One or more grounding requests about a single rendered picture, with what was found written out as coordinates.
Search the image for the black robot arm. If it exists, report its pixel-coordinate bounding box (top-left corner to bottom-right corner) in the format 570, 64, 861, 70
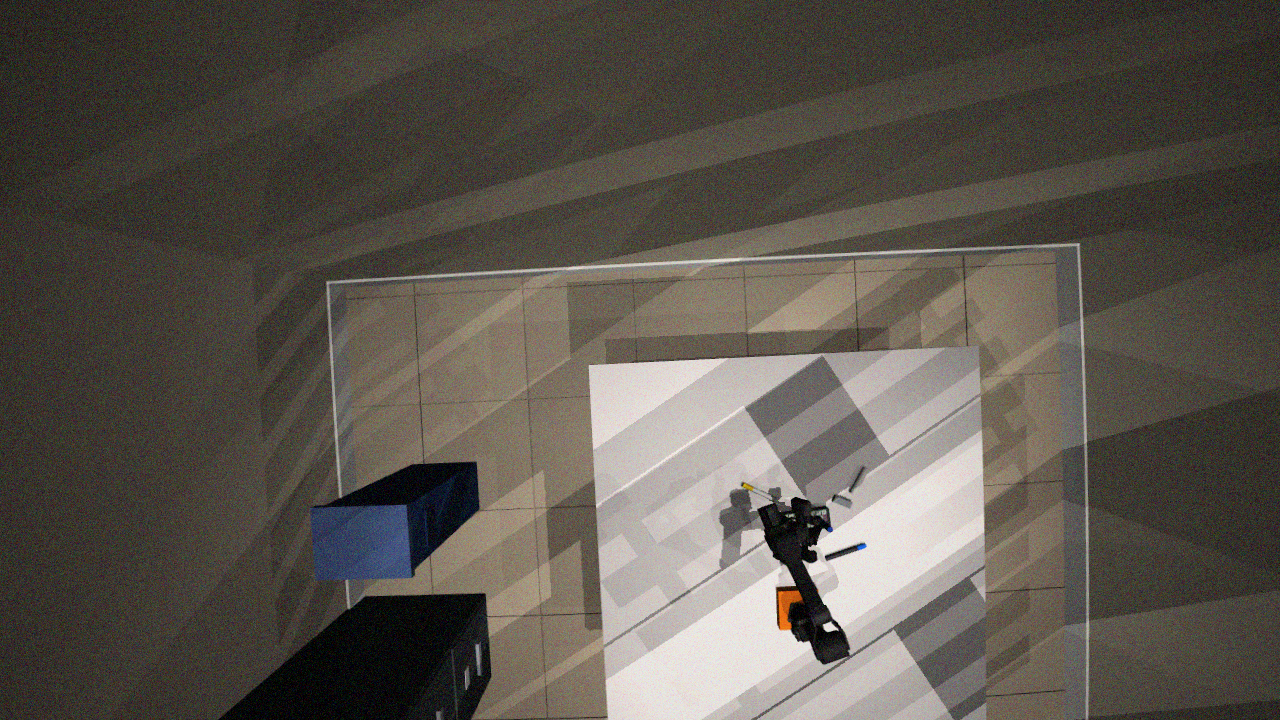
756, 503, 850, 665

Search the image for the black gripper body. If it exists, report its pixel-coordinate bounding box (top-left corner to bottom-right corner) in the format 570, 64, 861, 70
791, 497, 818, 564

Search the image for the black stylus with blue tip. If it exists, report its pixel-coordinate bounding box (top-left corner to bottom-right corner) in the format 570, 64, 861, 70
826, 543, 867, 561

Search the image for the grey keyboard with keys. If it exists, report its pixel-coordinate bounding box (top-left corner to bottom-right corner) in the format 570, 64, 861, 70
780, 506, 832, 528

